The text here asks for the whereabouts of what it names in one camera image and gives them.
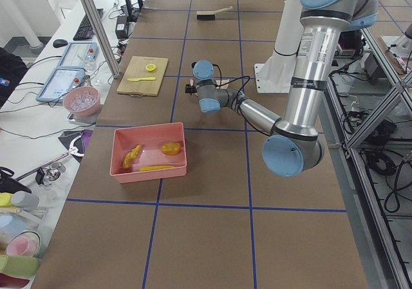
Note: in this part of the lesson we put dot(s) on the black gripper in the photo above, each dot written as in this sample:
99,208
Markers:
190,89

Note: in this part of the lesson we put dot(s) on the brown toy potato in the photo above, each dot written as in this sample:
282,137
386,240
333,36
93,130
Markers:
171,148

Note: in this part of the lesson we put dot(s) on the beige hand brush black bristles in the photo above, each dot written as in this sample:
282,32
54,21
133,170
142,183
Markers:
210,15

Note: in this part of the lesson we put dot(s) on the pink plastic bin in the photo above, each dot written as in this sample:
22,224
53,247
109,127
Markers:
151,138

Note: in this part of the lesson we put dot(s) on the tan toy ginger root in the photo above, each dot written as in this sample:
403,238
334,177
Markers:
131,156

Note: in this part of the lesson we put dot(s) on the yellow toy corn cob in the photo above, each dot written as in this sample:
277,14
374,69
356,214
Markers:
155,168

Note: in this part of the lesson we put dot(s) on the beige plastic dustpan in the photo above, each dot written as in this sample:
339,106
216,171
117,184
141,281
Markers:
222,84

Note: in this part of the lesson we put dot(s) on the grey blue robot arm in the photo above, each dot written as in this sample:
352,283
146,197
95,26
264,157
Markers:
293,145

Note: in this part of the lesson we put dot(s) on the yellow plastic knife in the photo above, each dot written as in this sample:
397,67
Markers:
138,79

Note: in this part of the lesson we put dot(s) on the yellow lemon slices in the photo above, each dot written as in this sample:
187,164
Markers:
150,67

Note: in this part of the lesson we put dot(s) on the wooden cutting board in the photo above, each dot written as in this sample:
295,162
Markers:
136,68

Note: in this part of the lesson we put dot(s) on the black power adapter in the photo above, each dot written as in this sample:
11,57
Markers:
122,27

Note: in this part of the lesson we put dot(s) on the pink bowl with clear pieces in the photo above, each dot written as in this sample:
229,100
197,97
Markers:
83,101

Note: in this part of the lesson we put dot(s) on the upper blue teach pendant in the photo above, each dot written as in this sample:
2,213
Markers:
77,53

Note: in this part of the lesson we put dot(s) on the blue teach pendant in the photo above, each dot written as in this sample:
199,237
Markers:
77,53
61,81

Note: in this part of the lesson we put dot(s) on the black keyboard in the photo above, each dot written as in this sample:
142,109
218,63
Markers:
84,31

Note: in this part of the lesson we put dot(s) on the lower blue teach pendant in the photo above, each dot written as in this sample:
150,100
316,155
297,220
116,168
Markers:
61,81

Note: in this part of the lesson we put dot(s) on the black computer mouse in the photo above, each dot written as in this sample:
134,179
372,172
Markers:
59,43

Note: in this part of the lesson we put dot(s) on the stacked pastel cups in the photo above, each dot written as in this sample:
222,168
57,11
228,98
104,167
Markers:
19,261

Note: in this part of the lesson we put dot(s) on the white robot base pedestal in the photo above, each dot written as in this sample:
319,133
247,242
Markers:
275,75

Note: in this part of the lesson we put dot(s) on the aluminium frame post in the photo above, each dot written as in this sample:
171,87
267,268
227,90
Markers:
92,14

